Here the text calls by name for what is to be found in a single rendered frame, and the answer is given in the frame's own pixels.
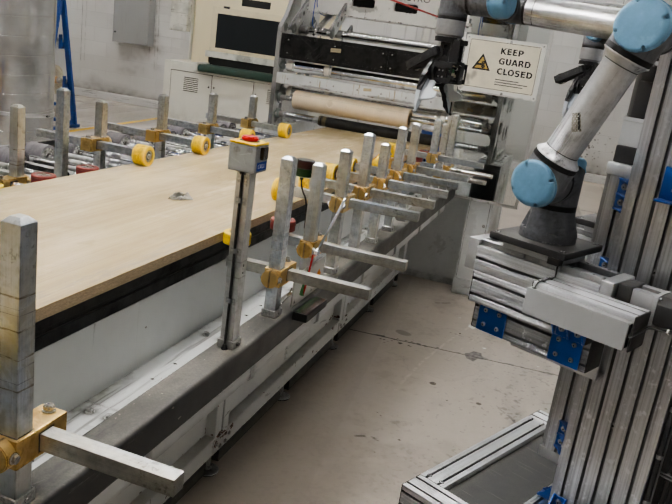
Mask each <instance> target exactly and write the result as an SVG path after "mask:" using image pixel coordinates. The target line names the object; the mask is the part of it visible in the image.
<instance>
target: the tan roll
mask: <svg viewBox="0 0 672 504"><path fill-rule="evenodd" d="M280 99H281V100H286V101H292V107H293V108H294V109H299V110H304V111H310V112H316V113H322V114H327V115H333V116H339V117H344V118H350V119H356V120H362V121H367V122H373V123H379V124H384V125H390V126H396V127H401V126H405V127H407V128H409V127H410V124H411V122H414V123H415V122H417V123H420V124H425V125H431V126H434V123H435V120H430V119H424V118H418V117H412V116H410V115H411V109H407V108H401V107H395V106H389V105H383V104H377V103H371V102H365V101H359V100H353V99H347V98H341V97H335V96H329V95H323V94H317V93H311V92H305V91H299V90H296V91H295V92H294V94H293V96H288V95H282V94H281V96H280Z"/></svg>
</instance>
